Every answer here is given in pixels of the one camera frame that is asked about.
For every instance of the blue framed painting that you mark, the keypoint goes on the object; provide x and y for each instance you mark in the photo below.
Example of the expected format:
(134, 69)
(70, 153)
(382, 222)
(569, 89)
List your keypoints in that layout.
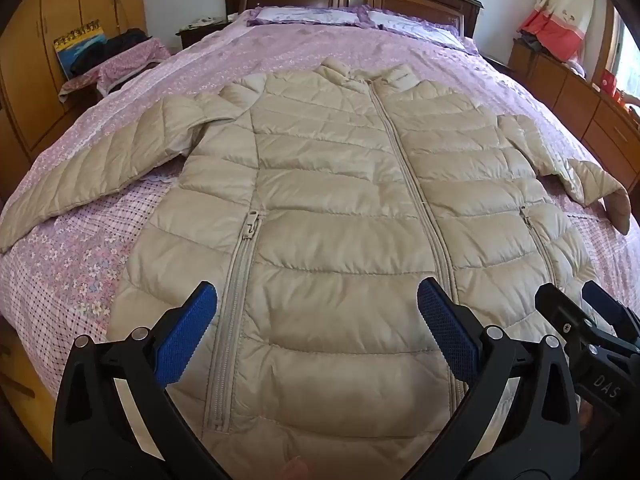
(75, 47)

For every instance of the window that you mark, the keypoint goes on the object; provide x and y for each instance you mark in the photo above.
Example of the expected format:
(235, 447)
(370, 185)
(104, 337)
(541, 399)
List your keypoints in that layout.
(620, 45)

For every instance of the yellow wooden wardrobe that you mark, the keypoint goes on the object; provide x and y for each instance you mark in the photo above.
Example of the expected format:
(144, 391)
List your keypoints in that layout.
(30, 60)

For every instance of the dark wooden nightstand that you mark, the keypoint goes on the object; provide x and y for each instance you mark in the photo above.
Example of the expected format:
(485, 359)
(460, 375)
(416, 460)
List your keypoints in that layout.
(197, 35)

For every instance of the small red box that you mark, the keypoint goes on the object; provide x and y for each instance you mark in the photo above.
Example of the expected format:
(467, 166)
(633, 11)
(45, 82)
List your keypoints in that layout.
(609, 82)

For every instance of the brown wooden dresser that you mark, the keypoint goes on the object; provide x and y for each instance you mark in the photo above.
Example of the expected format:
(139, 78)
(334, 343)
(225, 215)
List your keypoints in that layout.
(575, 95)

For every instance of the pink floral bedspread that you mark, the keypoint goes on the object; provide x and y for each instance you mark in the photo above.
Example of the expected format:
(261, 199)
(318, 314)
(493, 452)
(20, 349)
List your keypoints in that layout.
(300, 50)

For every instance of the beige puffer jacket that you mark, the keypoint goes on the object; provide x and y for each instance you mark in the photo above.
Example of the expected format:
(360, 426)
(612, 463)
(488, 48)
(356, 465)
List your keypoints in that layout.
(325, 210)

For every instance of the pink floral chair cover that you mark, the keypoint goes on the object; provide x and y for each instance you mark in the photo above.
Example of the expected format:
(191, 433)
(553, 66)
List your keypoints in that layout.
(130, 57)

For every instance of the dark folded clothes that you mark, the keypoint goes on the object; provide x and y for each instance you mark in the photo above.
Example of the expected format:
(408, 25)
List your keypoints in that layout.
(530, 40)

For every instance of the white lace doily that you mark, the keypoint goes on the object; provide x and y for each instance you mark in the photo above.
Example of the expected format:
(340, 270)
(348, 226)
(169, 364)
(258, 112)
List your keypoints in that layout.
(205, 23)

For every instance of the cream and coral curtain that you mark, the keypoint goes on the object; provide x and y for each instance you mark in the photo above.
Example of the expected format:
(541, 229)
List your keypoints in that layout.
(560, 10)

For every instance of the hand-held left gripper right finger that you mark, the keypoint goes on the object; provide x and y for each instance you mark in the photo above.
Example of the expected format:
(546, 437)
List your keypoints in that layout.
(445, 325)

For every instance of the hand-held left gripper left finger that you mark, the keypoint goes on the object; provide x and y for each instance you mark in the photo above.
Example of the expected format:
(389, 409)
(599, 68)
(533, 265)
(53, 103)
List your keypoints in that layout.
(187, 325)

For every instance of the person's right hand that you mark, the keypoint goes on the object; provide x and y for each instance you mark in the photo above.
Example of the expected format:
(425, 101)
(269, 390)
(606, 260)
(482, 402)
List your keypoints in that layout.
(589, 414)

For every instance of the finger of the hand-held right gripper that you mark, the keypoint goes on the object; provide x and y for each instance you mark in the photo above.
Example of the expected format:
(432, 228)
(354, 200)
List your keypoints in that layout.
(555, 305)
(607, 305)

